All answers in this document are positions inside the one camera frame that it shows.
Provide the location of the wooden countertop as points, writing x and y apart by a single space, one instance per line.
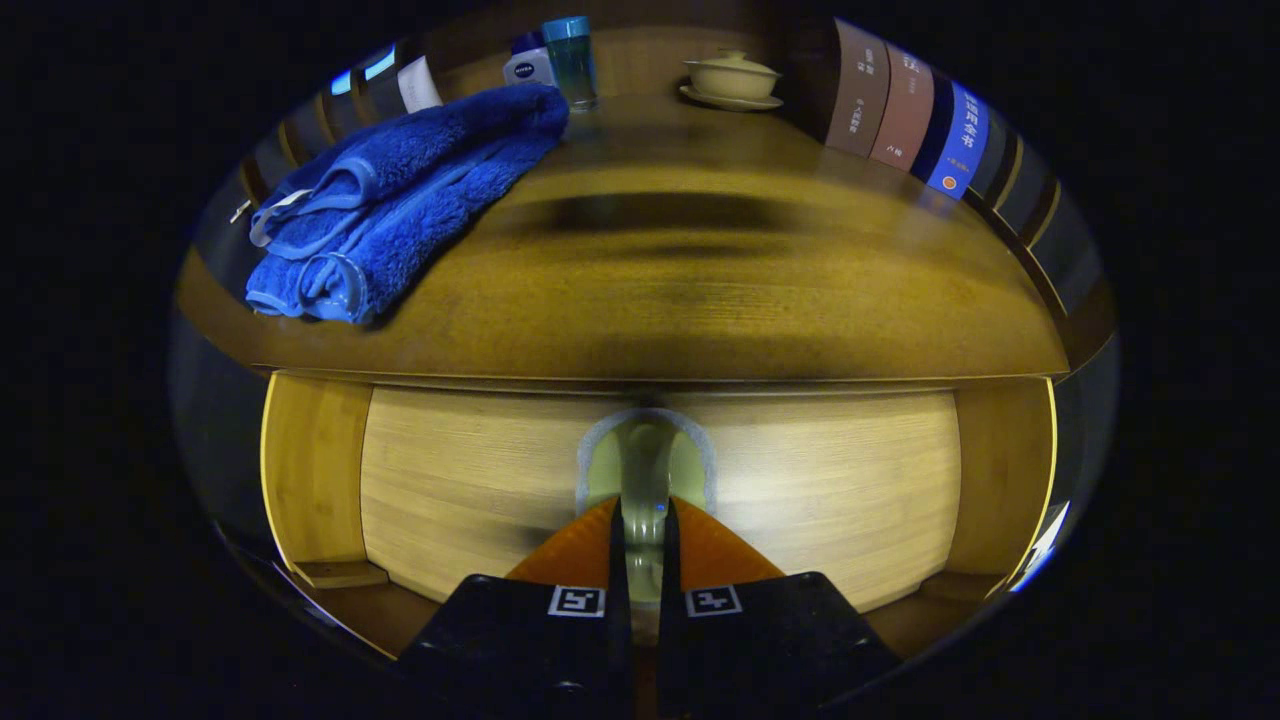
700 300

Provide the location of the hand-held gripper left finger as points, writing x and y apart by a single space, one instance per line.
520 630

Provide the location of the white lotion bottle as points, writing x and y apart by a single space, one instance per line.
528 68

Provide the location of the folded blue towel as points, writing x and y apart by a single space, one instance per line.
400 200

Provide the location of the beige lidded teacup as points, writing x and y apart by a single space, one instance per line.
732 80

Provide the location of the blue book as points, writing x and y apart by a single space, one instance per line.
958 140

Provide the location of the dark brown book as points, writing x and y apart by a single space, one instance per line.
858 90

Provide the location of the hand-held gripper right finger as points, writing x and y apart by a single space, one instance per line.
770 630

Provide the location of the reddish brown book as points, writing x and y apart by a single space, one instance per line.
903 110

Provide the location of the wooden cabinet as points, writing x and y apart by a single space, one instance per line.
640 65

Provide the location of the wooden drawer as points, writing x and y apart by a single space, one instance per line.
480 480

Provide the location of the teal bottle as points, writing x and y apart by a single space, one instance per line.
572 65

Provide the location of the white tube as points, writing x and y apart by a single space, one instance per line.
420 85

